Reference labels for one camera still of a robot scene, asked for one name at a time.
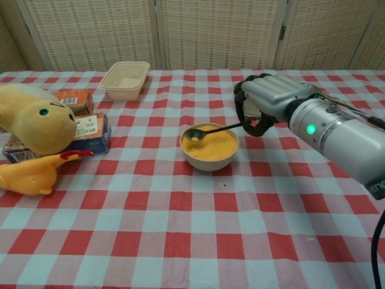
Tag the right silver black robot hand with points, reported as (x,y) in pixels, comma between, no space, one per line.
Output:
(273,94)

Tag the black spoon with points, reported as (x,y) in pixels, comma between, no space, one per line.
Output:
(190,134)

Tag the metal tray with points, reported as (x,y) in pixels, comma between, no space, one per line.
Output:
(251,110)

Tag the off-white round bowl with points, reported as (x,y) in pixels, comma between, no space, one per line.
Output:
(207,164)

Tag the beige plastic container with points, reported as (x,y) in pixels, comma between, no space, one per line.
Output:
(123,91)

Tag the metal screen hinge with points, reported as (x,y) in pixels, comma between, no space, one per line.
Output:
(282,33)

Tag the red white checkered tablecloth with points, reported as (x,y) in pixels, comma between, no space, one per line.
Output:
(192,241)

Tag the orange and blue carton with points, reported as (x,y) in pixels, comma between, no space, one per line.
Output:
(93,141)

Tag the woven beige folding screen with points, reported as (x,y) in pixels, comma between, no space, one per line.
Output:
(90,30)

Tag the small orange cardboard box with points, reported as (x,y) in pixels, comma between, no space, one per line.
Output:
(78,97)

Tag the yellow plush toy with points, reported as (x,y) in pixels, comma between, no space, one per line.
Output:
(45,129)

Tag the yellow rubber chicken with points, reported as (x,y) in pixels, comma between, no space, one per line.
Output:
(27,177)

